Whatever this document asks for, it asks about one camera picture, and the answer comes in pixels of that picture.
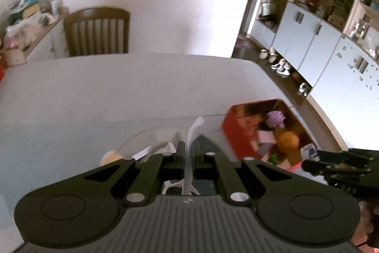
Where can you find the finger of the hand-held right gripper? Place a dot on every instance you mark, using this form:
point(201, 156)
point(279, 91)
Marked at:
point(340, 156)
point(319, 168)

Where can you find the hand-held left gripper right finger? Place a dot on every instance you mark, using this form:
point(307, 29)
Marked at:
point(197, 153)

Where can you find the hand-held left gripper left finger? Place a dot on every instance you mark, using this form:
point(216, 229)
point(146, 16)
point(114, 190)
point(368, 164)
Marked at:
point(180, 153)

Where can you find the small blue label bottle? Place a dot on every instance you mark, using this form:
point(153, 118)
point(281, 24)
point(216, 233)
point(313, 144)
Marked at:
point(308, 152)

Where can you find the white sunglasses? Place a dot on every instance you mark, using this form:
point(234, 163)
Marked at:
point(194, 128)

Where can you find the orange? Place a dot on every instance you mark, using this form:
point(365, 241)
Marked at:
point(287, 142)

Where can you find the red tin box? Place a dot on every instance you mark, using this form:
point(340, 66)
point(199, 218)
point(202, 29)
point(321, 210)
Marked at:
point(237, 134)

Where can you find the small green toy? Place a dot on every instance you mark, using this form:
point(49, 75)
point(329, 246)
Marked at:
point(273, 158)

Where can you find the pink box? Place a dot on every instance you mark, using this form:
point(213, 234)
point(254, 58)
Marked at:
point(266, 136)

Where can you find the purple toy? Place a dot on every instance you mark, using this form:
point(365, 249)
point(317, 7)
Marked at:
point(275, 119)

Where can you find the person's right hand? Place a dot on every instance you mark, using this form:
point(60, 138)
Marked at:
point(368, 223)

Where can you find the yellow and white bottle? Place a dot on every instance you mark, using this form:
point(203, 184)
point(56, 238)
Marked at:
point(111, 157)

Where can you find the small white shoe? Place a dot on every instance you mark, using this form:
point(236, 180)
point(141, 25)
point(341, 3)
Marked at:
point(305, 88)

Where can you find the white sneaker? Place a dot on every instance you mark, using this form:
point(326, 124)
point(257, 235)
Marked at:
point(284, 70)
point(277, 65)

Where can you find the beige shoe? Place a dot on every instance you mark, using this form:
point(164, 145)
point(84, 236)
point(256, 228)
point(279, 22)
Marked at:
point(273, 56)
point(263, 53)

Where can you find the patterned door rug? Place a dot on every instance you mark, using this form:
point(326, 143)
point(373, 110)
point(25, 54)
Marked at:
point(245, 42)

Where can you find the light blue printed table mat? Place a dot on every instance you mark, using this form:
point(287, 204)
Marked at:
point(59, 146)

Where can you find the white tote bag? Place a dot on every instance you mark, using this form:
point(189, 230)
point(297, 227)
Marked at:
point(268, 8)

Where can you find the wooden chair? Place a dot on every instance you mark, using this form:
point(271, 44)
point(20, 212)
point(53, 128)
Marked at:
point(96, 14)

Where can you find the wooden side counter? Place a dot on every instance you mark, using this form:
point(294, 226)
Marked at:
point(44, 33)

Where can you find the red container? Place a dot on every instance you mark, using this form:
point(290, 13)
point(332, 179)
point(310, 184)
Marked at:
point(1, 75)

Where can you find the white plastic bag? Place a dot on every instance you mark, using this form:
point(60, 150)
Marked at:
point(22, 32)

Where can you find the grey and wood wall cabinet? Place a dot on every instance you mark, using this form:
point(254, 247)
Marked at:
point(325, 42)

